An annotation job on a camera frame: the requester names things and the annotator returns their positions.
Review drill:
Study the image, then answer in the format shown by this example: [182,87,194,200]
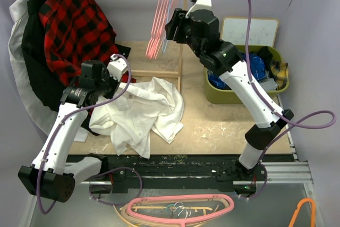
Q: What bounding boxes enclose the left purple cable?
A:
[36,53,143,215]

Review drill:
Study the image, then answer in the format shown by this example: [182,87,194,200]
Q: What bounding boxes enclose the grey garment in basket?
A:
[260,78,278,91]

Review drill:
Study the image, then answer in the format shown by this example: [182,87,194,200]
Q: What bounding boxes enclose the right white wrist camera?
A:
[185,0,212,18]

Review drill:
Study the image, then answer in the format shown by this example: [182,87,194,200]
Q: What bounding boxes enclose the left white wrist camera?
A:
[107,54,130,81]

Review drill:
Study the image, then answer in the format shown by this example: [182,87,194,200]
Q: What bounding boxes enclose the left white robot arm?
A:
[18,55,129,203]

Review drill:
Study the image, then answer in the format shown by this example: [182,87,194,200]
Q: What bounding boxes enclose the blue checked shirt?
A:
[208,52,268,90]

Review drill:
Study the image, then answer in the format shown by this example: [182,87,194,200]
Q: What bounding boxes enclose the olive green laundry basket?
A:
[203,45,289,104]

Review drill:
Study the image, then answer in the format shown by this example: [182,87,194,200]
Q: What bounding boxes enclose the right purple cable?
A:
[198,0,337,201]

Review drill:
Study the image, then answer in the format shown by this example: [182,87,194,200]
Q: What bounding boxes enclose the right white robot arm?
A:
[165,8,294,180]

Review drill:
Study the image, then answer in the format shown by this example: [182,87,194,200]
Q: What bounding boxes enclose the yellow black plaid garment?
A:
[269,60,289,90]

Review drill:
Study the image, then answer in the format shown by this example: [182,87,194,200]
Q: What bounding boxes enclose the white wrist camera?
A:
[107,54,130,81]
[185,0,212,18]

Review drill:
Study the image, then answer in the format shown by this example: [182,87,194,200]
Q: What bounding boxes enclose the black hanging shirt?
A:
[21,0,131,136]

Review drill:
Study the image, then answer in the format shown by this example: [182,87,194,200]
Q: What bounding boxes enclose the aluminium frame rail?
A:
[18,161,316,227]

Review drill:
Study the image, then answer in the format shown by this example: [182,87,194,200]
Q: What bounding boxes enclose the large pink hanger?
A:
[120,194,234,226]

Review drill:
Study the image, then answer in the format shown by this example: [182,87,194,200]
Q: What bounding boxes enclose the grey white hanging shirt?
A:
[7,0,90,142]

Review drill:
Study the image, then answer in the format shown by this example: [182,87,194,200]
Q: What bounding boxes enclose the pink hangers on rack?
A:
[146,0,181,59]

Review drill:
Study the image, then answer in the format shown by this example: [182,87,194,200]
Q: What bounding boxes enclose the purple cable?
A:
[198,0,337,201]
[36,53,143,215]

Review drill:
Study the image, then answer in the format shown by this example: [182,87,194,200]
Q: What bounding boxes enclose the red black plaid shirt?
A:
[39,0,131,86]

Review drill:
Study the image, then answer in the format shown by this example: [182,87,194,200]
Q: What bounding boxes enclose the orange hanger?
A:
[288,198,317,227]

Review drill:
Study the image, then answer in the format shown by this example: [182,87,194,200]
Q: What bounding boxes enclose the small whiteboard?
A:
[220,16,279,47]

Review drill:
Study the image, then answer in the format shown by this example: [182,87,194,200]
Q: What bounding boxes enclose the light blue wire hanger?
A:
[161,0,181,54]

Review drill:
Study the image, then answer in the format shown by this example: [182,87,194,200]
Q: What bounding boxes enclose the black garment in basket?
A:
[257,46,274,78]

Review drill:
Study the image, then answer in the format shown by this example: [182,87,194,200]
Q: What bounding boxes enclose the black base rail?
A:
[76,154,258,195]

